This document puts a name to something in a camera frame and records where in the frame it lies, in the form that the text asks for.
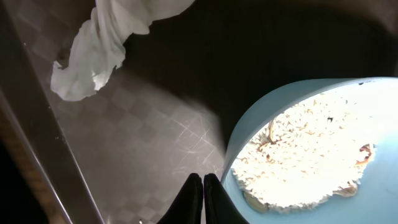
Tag brown plastic serving tray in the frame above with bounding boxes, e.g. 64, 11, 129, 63
1, 1, 397, 223

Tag light blue bowl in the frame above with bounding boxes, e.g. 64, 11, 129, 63
221, 77, 397, 224

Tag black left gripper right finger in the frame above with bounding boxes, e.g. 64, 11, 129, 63
204, 174, 248, 224

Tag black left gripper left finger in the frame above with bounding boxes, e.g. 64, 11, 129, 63
157, 173, 203, 224

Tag rice leftovers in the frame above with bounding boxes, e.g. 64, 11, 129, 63
231, 92, 376, 213

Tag white napkin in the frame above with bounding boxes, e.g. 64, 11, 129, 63
50, 0, 193, 101

